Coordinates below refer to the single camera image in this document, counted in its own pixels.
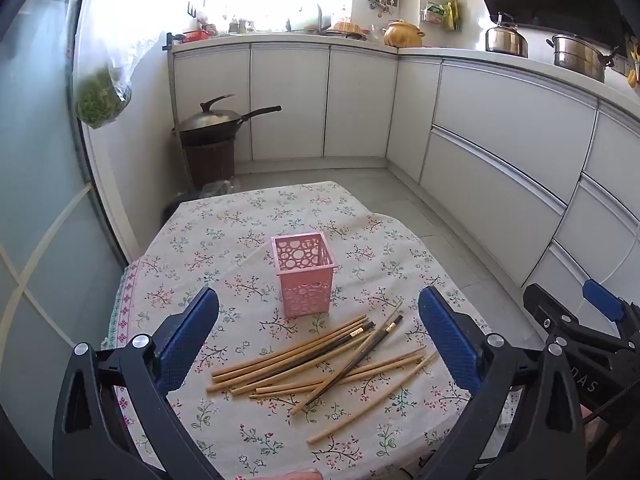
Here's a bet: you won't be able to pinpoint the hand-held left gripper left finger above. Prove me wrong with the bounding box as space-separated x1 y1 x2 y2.
52 286 223 480

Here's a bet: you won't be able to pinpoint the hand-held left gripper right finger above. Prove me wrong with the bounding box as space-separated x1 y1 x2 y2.
418 285 587 480

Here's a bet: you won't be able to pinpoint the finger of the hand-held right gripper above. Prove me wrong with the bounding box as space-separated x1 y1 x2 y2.
582 280 640 343
522 283 630 357

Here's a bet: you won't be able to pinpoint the bunch of wooden chopsticks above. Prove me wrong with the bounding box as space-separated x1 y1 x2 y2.
206 302 438 445

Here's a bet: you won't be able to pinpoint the black chopstick with gold band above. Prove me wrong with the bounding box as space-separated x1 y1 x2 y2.
302 314 405 409
232 321 377 390

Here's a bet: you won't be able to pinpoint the pink perforated utensil holder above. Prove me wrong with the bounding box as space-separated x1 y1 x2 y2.
271 232 336 320

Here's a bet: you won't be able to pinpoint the yellow hanging utensils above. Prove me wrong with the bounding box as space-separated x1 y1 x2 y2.
626 35 640 92

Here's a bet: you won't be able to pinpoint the white power strip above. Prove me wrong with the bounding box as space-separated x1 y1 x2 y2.
499 394 522 429

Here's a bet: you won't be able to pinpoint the floral tablecloth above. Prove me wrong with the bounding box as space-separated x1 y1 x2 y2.
102 180 531 480

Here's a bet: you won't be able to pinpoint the brown plastic bin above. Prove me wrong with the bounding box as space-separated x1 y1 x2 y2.
181 135 238 191

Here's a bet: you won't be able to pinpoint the white kitchen cabinet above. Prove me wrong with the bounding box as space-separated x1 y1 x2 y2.
170 35 640 341

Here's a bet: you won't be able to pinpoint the frosted glass sliding door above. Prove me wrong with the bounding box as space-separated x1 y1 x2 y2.
0 0 131 480

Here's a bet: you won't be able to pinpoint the metal wok lid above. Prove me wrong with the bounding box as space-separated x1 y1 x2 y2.
179 94 243 133

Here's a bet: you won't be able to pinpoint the black wok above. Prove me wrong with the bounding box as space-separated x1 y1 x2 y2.
172 105 282 147

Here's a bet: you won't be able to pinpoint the steel stockpot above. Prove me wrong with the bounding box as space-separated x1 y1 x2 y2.
546 34 621 83

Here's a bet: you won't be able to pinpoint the plastic bag of greens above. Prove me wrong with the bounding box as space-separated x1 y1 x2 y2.
74 35 166 128

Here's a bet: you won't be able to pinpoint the steel kettle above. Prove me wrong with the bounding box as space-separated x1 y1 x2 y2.
485 12 529 58

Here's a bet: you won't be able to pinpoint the brown clay pot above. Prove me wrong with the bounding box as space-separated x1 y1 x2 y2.
382 20 426 50

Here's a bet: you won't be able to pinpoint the cluster of small jars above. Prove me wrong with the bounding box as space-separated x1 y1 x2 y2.
220 14 257 36

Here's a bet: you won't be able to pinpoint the woven bamboo basket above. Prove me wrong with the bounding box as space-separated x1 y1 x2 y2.
330 19 365 40

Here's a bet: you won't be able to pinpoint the pale green basin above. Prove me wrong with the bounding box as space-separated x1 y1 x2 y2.
286 10 321 34

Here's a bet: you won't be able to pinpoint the wall rack with packets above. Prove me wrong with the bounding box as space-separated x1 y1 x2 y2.
421 0 463 31

